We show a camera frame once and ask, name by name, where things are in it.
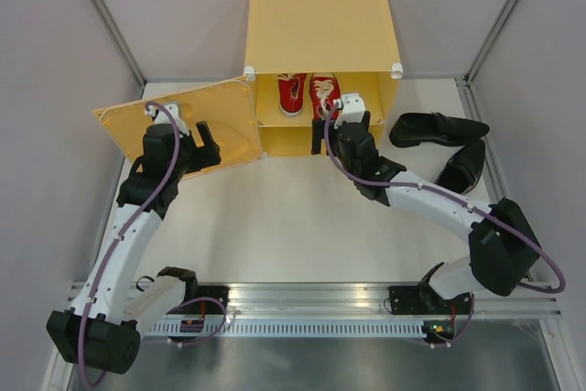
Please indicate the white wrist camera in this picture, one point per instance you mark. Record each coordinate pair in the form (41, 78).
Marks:
(350, 108)
(166, 113)

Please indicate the yellow plastic shoe cabinet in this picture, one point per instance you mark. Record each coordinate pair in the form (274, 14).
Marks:
(354, 39)

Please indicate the black patent loafer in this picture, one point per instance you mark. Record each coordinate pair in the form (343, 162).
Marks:
(464, 169)
(413, 129)

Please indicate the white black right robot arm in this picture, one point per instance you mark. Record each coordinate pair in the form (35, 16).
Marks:
(501, 244)

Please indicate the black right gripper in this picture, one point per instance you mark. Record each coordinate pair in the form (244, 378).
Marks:
(316, 136)

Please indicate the red canvas sneaker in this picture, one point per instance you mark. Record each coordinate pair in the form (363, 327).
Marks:
(291, 93)
(324, 89)

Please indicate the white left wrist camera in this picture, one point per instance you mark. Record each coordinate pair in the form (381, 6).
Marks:
(166, 113)

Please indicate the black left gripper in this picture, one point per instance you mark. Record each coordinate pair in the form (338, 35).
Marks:
(206, 156)

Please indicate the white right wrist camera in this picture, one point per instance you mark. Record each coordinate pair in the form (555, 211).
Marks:
(350, 108)

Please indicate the aluminium corner frame post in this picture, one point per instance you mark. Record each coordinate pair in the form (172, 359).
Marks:
(113, 30)

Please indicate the yellow cabinet door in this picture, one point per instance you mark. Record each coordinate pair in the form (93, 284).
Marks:
(225, 106)

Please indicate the right aluminium corner post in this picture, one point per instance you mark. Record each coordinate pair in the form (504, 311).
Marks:
(498, 26)

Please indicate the white slotted cable duct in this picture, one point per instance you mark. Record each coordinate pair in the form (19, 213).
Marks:
(291, 328)

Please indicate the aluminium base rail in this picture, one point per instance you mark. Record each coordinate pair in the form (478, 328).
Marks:
(369, 301)

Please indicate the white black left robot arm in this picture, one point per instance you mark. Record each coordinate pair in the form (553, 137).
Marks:
(102, 329)

